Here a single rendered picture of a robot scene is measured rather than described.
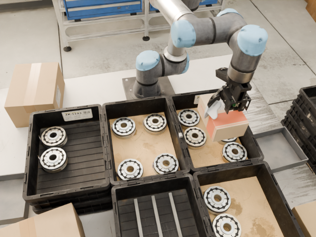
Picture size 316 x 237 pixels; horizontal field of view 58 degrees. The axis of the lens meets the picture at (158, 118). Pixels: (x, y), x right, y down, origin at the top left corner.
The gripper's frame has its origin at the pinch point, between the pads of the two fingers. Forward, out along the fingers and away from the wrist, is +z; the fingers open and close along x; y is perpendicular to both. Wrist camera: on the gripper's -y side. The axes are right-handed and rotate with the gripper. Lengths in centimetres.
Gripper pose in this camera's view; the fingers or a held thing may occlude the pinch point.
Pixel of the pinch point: (222, 112)
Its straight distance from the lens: 105.3
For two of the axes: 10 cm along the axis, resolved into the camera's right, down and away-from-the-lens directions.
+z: -0.4, 6.2, 7.8
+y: 2.6, 7.6, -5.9
